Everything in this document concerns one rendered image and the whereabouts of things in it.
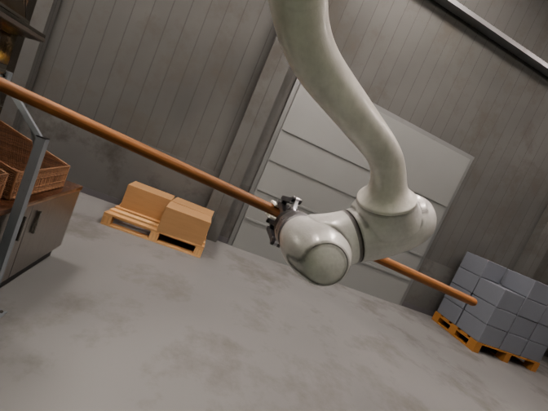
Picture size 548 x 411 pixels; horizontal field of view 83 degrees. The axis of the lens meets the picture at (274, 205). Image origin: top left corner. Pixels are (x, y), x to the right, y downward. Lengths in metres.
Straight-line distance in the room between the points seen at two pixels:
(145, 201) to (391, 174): 3.61
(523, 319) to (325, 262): 5.57
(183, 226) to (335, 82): 3.23
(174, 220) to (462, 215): 4.59
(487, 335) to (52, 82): 6.64
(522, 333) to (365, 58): 4.60
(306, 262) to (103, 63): 4.34
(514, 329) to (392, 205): 5.46
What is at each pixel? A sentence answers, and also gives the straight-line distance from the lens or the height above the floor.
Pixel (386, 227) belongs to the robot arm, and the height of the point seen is 1.22.
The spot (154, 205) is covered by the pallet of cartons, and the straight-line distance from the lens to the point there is 3.97.
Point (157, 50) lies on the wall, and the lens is 4.57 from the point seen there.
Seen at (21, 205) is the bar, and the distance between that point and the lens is 1.89.
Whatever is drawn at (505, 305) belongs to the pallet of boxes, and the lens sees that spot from 5.63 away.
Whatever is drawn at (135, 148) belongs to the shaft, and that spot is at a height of 1.15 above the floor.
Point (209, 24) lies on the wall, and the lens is 4.62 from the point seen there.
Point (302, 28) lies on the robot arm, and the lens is 0.40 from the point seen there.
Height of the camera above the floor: 1.23
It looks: 6 degrees down
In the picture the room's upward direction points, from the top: 23 degrees clockwise
